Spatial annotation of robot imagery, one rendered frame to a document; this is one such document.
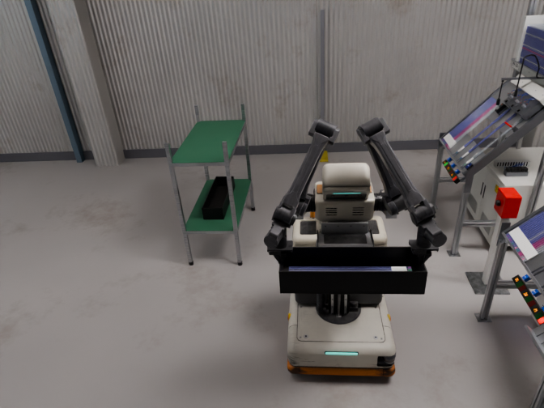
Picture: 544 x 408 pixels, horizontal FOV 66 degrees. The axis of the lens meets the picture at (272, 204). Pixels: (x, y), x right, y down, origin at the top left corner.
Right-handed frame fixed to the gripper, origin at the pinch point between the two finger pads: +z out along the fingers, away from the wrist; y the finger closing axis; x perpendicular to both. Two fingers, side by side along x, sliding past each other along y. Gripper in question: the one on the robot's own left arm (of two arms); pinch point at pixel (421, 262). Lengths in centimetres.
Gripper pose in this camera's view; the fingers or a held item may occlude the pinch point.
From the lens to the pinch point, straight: 181.0
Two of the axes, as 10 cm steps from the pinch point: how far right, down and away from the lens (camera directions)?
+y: 9.9, -0.2, -1.0
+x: 0.8, -4.9, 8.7
